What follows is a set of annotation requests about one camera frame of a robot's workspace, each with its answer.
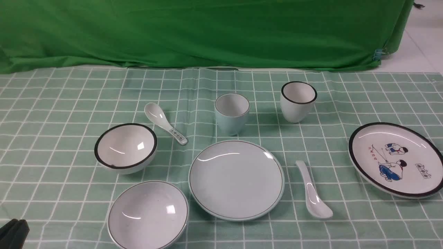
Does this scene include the green backdrop cloth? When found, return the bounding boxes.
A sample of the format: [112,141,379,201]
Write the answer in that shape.
[0,0,413,74]

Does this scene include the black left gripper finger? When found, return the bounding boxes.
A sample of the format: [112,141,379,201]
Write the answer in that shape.
[0,219,30,249]

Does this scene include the pale blue cup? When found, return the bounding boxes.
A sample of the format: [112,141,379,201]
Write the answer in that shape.
[215,93,250,137]

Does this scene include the white cup black rim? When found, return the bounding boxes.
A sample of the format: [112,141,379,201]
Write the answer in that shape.
[280,81,318,123]

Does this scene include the white spoon patterned handle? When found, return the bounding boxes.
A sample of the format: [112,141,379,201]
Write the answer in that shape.
[144,103,188,146]

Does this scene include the pale blue plate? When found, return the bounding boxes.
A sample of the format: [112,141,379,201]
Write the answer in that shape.
[188,140,285,222]

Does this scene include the blue clip on backdrop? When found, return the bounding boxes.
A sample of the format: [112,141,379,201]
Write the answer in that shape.
[372,49,383,61]

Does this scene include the white bowl black rim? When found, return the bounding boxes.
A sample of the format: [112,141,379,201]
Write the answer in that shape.
[94,123,158,175]

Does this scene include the pale blue bowl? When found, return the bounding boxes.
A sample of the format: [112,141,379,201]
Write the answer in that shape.
[107,180,190,249]

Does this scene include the plain white spoon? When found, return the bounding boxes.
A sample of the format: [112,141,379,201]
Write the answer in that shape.
[296,160,333,219]

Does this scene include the white plate cartoon print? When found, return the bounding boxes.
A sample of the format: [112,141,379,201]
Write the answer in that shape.
[348,122,443,199]

